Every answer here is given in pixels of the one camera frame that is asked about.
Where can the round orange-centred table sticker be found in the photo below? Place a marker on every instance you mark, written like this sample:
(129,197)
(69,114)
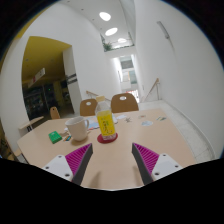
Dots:
(141,117)

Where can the green and yellow table sticker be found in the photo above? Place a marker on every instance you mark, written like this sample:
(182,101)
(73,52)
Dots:
(161,118)

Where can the narrow wooden chair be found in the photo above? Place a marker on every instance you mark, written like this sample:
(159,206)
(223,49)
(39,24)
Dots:
(54,113)

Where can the hanging white and red sign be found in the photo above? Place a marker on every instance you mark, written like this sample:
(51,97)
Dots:
(36,77)

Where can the green balcony plant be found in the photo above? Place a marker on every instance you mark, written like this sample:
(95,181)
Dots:
(107,46)

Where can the dark wall sign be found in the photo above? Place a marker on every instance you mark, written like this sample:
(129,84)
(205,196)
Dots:
(71,78)

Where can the light wooden side table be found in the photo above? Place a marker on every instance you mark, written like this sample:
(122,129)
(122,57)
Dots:
(30,122)

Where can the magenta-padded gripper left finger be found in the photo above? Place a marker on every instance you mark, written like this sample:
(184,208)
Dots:
(57,165)

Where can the wooden stair handrail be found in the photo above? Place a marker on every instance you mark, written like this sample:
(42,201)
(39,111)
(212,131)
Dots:
(92,93)
(152,87)

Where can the dark shop shelf unit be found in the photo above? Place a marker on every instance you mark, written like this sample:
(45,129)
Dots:
(40,100)

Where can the round ceiling lights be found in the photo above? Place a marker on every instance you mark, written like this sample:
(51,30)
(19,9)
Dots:
(104,16)

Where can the pale blue table sticker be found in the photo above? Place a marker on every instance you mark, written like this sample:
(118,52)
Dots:
(147,123)

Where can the clear bottle with yellow drink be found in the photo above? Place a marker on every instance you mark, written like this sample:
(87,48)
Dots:
(106,125)

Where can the wooden chair with white label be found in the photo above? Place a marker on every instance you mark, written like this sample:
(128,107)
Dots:
(125,103)
(87,107)

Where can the small green box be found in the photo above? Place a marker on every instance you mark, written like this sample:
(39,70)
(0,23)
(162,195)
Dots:
(55,137)

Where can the small white paper slip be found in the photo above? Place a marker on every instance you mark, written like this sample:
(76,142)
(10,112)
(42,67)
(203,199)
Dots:
(121,117)

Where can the small colourful table sticker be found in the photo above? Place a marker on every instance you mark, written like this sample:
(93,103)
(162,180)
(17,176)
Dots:
(67,138)

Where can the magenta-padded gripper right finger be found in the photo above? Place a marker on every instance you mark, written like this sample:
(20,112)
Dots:
(163,164)

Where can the white ceramic mug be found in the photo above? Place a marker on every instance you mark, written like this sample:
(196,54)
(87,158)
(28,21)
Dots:
(76,128)

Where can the pastel colourful paper sheet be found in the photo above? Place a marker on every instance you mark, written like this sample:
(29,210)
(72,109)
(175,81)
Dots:
(93,125)

